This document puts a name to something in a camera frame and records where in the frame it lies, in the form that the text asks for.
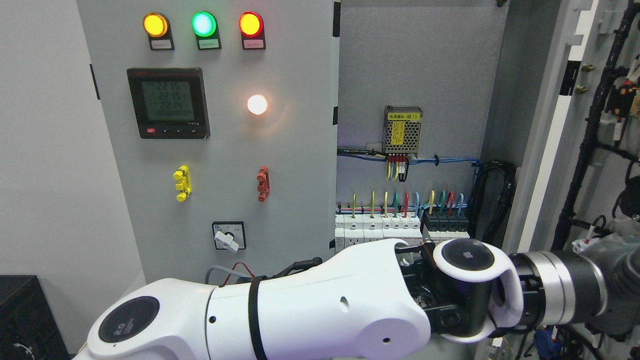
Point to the red indicator lamp left door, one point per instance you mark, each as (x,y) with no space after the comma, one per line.
(252,31)

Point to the left door rotary selector switch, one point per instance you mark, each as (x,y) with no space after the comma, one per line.
(229,236)

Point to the perforated metal power supply module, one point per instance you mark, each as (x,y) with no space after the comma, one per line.
(402,129)

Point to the yellow indicator lamp left door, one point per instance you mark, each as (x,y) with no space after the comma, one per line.
(158,30)

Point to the yellow terminal connector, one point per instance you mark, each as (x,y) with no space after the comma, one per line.
(182,183)

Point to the grey cabinet back panel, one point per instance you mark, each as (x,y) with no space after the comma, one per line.
(439,55)

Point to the black digital power meter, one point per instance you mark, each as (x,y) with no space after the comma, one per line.
(169,102)

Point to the white glowing indicator lamp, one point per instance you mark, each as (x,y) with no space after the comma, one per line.
(257,104)

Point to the black surge protector module row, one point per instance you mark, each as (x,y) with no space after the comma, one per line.
(441,227)

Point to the grey cabinet door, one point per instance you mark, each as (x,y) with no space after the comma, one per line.
(296,138)
(551,61)

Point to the white breaker and socket row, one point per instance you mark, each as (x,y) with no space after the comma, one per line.
(353,229)

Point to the green indicator lamp left door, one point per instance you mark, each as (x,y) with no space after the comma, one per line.
(206,31)

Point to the black box at left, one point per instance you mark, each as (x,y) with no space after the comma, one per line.
(28,330)

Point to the dark grey robotic right hand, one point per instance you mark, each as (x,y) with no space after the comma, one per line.
(618,258)

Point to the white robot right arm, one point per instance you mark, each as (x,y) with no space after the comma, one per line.
(360,303)

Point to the red terminal connector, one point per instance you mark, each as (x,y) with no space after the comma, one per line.
(263,184)

